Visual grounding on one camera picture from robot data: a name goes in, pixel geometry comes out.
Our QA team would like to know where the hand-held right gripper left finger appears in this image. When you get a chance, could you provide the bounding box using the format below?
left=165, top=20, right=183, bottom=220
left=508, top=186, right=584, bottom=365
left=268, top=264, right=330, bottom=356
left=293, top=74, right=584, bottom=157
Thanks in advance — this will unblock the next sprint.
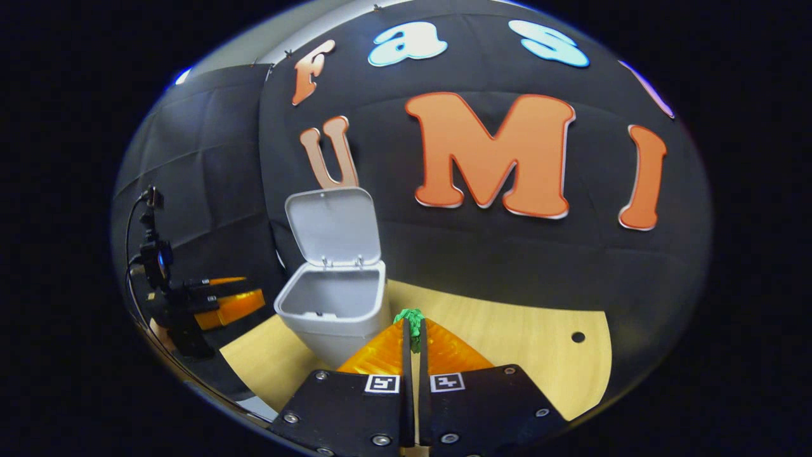
left=268, top=319, right=414, bottom=457

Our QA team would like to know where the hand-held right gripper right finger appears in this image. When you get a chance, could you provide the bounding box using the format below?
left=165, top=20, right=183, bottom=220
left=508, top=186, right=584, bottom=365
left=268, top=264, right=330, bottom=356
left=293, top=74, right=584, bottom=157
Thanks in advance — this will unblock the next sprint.
left=419, top=317, right=568, bottom=457

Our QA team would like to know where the green paper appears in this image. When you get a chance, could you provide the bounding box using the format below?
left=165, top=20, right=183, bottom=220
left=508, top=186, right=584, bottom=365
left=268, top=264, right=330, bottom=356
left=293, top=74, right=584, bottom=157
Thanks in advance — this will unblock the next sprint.
left=393, top=308, right=424, bottom=354

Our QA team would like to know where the white desktop garbage bin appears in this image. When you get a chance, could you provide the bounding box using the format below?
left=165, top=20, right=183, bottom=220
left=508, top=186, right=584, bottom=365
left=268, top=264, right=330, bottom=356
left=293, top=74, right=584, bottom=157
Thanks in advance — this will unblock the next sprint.
left=273, top=187, right=391, bottom=369

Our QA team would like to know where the wooden desktop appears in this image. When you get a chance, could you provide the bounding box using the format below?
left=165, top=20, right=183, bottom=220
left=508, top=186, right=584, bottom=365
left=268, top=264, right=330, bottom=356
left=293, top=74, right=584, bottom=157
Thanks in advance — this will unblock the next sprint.
left=219, top=279, right=613, bottom=448

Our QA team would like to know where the black cable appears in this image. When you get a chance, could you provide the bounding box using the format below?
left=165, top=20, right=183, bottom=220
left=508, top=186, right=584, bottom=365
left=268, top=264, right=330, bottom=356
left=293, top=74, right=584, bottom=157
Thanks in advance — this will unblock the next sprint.
left=124, top=190, right=197, bottom=381

